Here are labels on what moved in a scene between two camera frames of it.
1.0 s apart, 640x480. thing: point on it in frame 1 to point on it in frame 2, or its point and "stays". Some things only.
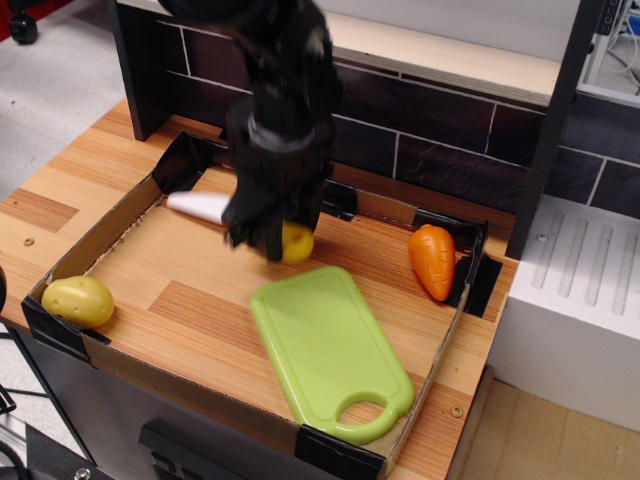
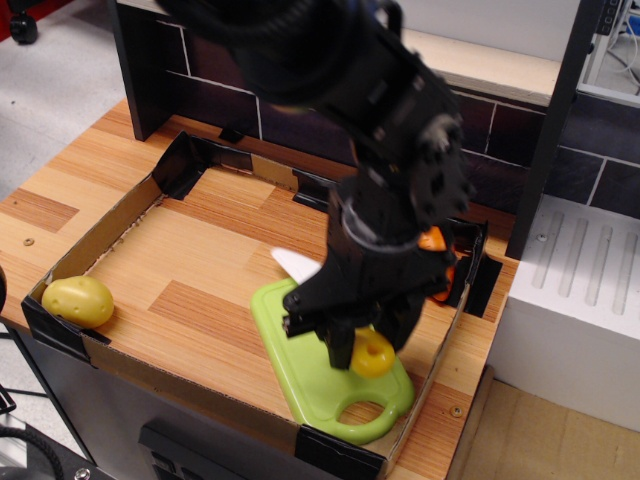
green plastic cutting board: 328,350 stays
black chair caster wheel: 23,29 stays
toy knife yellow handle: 297,242 to 372,357
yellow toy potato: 81,300 stays
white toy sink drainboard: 571,325 stays
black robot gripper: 283,132 to 358,284
